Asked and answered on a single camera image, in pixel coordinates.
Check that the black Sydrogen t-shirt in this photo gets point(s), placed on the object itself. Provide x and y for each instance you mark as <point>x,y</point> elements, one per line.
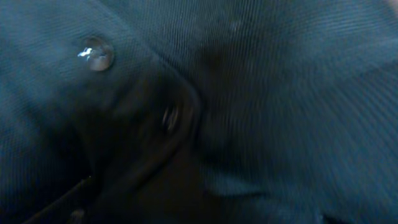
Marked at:
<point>201,111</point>

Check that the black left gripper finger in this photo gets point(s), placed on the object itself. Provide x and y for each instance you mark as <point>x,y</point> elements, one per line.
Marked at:
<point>73,206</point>

